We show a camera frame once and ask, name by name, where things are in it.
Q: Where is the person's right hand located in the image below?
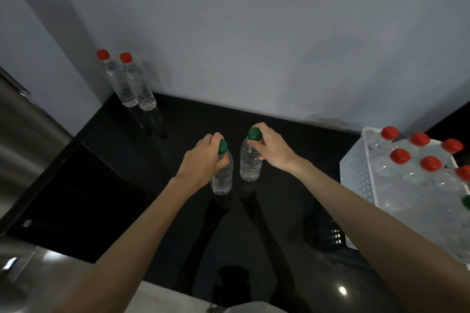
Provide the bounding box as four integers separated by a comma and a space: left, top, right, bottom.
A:
246, 122, 306, 178

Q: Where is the person's left hand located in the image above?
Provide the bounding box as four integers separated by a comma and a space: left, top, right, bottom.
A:
175, 132, 230, 196

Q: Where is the green-capped bottle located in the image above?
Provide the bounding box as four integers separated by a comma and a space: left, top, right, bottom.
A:
239, 127, 263, 182
210, 139, 235, 196

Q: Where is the white perforated plastic basket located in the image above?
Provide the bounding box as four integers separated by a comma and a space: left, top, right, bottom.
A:
339, 126, 470, 273

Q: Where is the red cap water bottle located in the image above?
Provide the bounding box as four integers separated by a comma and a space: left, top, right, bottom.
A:
96, 48, 139, 108
119, 52, 158, 111

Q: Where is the group of clear water bottles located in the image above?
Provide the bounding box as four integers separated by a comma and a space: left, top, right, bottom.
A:
367, 125, 470, 222

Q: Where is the person's left forearm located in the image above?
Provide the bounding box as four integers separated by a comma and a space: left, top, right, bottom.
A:
51, 177, 195, 313

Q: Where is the person's right forearm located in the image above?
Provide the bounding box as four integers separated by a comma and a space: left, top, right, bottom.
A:
295, 158, 470, 313

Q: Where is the person's white shirt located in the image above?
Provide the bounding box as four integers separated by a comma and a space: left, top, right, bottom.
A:
224, 301, 289, 313

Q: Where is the gray curtain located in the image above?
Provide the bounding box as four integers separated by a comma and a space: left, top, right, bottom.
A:
0, 67, 74, 233

